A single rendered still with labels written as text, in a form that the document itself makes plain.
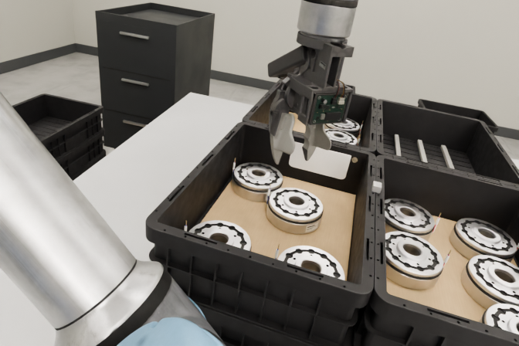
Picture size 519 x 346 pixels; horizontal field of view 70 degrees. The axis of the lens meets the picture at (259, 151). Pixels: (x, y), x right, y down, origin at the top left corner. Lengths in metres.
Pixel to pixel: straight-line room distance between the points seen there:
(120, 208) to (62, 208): 0.58
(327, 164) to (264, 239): 0.24
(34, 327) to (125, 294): 0.39
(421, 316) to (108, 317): 0.33
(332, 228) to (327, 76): 0.31
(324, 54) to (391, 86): 3.53
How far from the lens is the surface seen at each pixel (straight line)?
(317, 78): 0.53
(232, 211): 0.71
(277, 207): 0.69
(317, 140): 0.62
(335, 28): 0.52
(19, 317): 0.75
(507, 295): 0.70
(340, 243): 0.69
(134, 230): 0.87
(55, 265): 0.35
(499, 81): 4.24
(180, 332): 0.27
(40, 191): 0.35
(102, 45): 2.24
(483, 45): 4.11
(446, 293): 0.69
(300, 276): 0.47
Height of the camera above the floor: 1.25
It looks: 27 degrees down
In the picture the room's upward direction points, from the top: 9 degrees clockwise
